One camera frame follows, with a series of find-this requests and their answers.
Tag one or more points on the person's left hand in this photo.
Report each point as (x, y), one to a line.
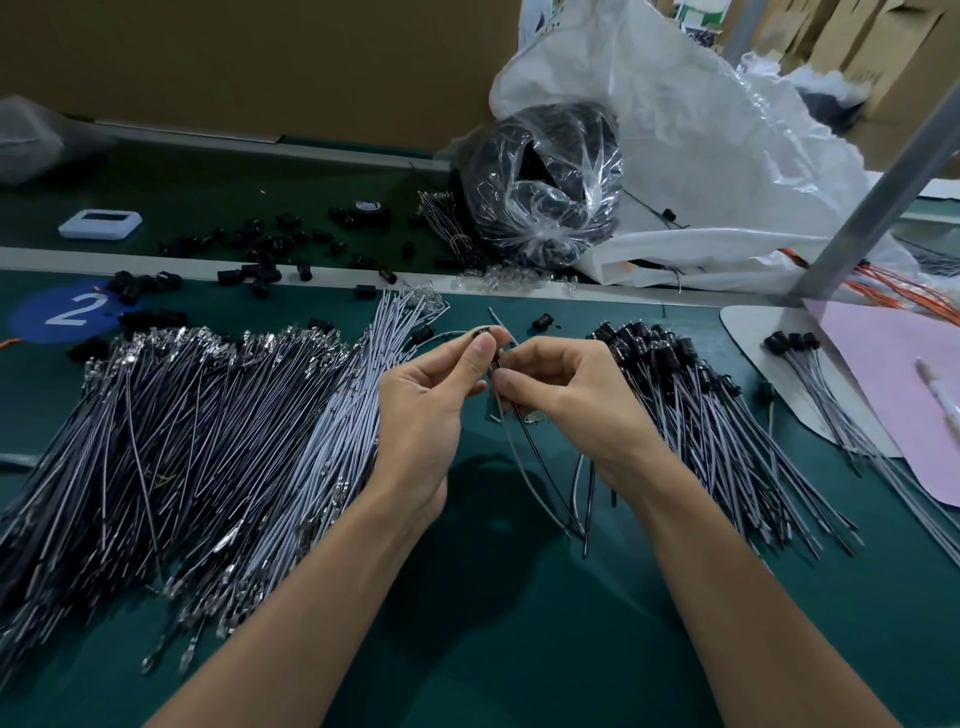
(420, 413)

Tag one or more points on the person's right hand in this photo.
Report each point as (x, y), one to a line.
(585, 398)

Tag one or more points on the black plastic caps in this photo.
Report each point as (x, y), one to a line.
(255, 258)

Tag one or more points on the person's left forearm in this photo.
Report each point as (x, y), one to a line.
(278, 630)

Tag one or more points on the person's right forearm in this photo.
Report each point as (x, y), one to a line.
(765, 615)

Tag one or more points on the clear bag with black contents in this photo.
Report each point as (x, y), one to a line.
(537, 180)

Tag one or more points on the large white plastic sack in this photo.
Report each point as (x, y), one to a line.
(705, 143)

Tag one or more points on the pink paper sheet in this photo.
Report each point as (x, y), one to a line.
(885, 393)

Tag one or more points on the white pen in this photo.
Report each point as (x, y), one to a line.
(941, 398)

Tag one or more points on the blue round number sticker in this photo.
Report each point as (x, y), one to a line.
(63, 312)

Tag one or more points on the brown cardboard panel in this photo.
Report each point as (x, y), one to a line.
(300, 60)

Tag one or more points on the small white timer device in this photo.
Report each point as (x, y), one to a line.
(99, 224)

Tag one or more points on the clear plastic strip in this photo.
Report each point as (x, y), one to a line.
(15, 459)

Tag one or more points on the stack of cardboard boxes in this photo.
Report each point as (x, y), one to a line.
(893, 53)

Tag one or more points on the crumpled clear plastic bag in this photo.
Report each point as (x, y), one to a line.
(38, 135)

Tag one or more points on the grey metal frame post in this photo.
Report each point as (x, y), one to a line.
(878, 203)
(746, 27)

